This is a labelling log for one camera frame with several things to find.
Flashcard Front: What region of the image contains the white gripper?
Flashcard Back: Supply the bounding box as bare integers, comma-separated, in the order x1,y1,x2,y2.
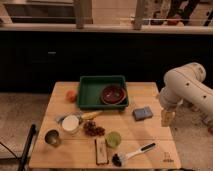
159,100,183,127

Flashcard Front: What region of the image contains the blue grey sponge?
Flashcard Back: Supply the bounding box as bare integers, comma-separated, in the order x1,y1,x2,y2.
133,106,153,121

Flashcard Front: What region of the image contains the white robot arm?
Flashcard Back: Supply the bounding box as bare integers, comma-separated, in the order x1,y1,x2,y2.
158,62,213,135

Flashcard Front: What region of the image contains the white cup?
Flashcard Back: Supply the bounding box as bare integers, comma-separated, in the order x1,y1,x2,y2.
62,115,80,134

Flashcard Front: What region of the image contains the metal cup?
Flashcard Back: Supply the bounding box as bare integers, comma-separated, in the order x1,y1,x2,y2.
45,130,61,147

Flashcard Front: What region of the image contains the dark red bowl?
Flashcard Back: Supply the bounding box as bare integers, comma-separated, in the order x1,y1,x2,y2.
100,85,126,104

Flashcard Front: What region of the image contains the wooden block brush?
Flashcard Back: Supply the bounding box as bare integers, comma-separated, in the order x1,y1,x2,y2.
95,138,109,165

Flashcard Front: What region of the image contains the yellow banana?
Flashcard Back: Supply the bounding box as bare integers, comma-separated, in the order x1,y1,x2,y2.
81,110,102,120

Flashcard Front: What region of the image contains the bunch of dark grapes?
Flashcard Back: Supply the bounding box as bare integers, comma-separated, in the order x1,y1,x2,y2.
83,121,105,136

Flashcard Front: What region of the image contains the green plastic tray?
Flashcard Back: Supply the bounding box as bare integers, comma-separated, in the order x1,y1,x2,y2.
77,75,129,110

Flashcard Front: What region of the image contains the orange fruit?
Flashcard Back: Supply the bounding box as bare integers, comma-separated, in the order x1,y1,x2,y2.
66,90,77,103

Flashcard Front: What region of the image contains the wooden folding table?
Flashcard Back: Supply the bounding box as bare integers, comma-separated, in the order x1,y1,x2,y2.
29,82,181,169

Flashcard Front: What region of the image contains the white handled dish brush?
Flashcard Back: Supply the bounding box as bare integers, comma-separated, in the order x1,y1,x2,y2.
112,143,156,167

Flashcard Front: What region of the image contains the black chair frame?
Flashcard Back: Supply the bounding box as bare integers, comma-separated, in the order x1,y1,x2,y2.
0,124,36,171

